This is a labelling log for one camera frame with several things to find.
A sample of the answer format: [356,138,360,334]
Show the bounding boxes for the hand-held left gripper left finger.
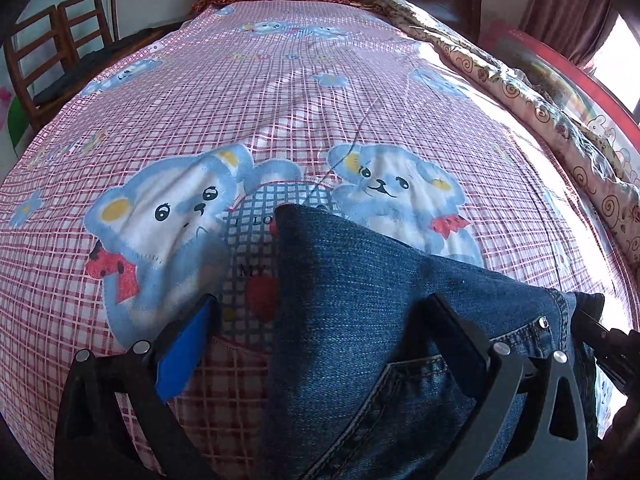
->
[52,294,221,480]

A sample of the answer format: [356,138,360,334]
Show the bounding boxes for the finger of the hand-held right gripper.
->
[570,291,610,333]

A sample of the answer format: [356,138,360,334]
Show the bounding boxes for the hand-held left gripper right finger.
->
[412,294,588,480]

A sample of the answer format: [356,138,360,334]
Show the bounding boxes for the blue denim pants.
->
[259,203,603,480]

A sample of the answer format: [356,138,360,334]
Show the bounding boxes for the floral swirl quilt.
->
[359,0,640,273]

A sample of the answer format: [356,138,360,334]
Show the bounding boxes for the pink plaid bear bedsheet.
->
[0,1,633,480]

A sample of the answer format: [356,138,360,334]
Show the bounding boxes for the window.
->
[590,12,640,123]

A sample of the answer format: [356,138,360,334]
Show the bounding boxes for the black seat cushion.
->
[32,35,171,103]

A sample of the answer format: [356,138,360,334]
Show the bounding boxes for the brown curtain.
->
[517,0,613,68]

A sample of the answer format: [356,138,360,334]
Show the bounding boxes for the wooden slat-back chair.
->
[4,6,77,131]
[56,0,117,61]

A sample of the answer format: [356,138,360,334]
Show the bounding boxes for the red cartoon bed rail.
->
[482,19,640,186]

